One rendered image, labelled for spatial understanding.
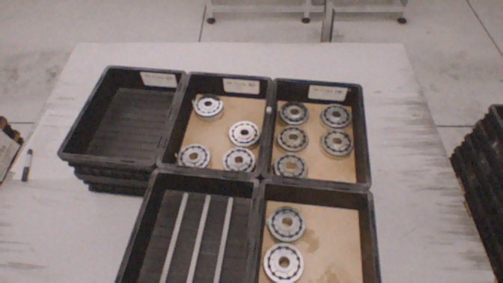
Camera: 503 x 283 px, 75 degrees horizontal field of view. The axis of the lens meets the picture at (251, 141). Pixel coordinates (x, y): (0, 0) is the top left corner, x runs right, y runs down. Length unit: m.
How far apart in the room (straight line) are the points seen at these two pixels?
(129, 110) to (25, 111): 1.61
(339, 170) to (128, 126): 0.72
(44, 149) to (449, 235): 1.44
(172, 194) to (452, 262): 0.86
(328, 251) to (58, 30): 3.01
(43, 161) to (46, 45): 1.99
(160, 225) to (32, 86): 2.15
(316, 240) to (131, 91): 0.85
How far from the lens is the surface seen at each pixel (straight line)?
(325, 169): 1.06
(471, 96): 2.81
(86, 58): 1.79
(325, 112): 1.16
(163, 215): 1.00
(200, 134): 1.13
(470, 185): 1.96
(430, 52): 3.06
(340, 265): 0.95
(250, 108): 1.19
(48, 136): 1.51
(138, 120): 1.23
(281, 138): 1.07
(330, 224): 0.98
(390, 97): 1.51
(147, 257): 0.97
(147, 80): 1.28
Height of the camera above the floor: 1.72
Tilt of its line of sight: 54 degrees down
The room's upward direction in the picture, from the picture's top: 2 degrees counter-clockwise
